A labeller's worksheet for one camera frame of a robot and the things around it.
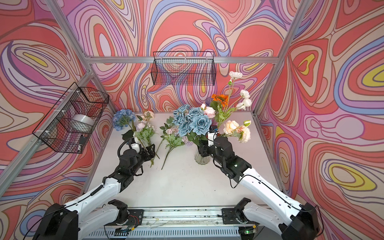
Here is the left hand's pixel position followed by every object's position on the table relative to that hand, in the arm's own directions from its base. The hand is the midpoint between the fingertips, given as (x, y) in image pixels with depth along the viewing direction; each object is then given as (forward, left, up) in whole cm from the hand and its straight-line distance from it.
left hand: (151, 145), depth 84 cm
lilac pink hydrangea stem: (+7, -12, -3) cm, 14 cm away
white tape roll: (+1, +29, +19) cm, 35 cm away
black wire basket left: (0, +35, +19) cm, 40 cm away
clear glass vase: (-4, -28, -10) cm, 30 cm away
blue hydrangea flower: (+27, +26, -5) cm, 38 cm away
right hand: (-4, -28, +8) cm, 29 cm away
